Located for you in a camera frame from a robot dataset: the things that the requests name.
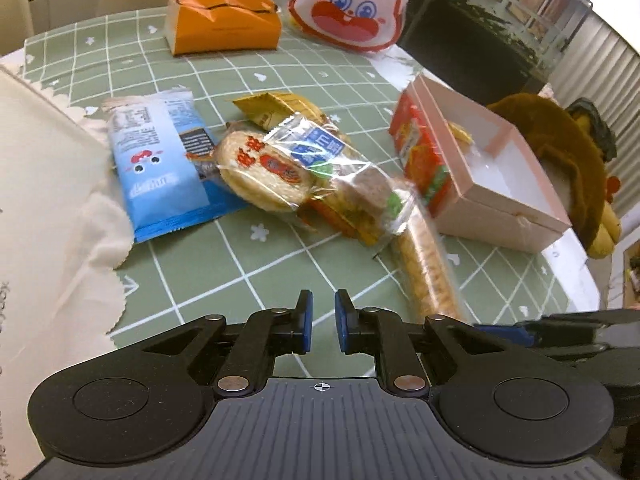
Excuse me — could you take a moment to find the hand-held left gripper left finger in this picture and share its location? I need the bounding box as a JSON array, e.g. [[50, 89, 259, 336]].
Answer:
[[141, 289, 314, 397]]

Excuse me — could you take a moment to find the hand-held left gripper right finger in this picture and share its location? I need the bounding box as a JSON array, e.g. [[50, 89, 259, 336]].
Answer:
[[334, 289, 506, 397]]

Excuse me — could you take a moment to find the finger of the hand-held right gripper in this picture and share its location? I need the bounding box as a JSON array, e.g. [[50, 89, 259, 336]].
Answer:
[[545, 344, 640, 387], [474, 309, 640, 347]]

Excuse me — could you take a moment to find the long cracker tube packet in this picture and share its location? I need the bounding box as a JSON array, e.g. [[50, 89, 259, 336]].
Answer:
[[390, 214, 469, 324]]

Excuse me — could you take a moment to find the pink cardboard box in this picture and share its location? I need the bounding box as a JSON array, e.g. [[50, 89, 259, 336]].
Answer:
[[401, 76, 574, 254]]

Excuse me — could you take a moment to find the blue snack packet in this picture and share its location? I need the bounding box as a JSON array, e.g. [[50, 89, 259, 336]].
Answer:
[[102, 87, 252, 244]]

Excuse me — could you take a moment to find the yellow snack packet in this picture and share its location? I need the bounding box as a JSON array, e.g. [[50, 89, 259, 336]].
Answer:
[[232, 91, 327, 134]]

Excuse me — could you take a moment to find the sandwich cookie packet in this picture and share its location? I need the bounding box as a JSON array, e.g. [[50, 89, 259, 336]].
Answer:
[[299, 160, 427, 249]]

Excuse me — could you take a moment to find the round rice cracker packet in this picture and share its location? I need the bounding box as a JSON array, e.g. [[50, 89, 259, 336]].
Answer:
[[212, 127, 322, 217]]

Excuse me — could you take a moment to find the clear packet with blue label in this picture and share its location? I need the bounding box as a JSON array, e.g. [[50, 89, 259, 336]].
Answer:
[[262, 112, 362, 182]]

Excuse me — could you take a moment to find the brown plush toy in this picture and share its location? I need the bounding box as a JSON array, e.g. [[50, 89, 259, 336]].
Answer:
[[486, 92, 624, 260]]

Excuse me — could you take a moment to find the green checked tablecloth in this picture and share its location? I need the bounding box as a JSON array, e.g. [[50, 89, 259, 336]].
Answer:
[[22, 7, 572, 380]]

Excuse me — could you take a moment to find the beige striped curtain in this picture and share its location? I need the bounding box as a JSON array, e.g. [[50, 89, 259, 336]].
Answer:
[[549, 7, 640, 223]]

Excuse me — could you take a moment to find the black cabinet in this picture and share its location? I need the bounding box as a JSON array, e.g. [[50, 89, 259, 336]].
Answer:
[[399, 0, 557, 107]]

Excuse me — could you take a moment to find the orange tissue box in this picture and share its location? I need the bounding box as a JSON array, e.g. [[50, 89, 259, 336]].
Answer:
[[165, 0, 282, 56]]

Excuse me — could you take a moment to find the rabbit face snack bag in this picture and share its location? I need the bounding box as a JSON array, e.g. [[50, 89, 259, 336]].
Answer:
[[287, 0, 414, 54]]

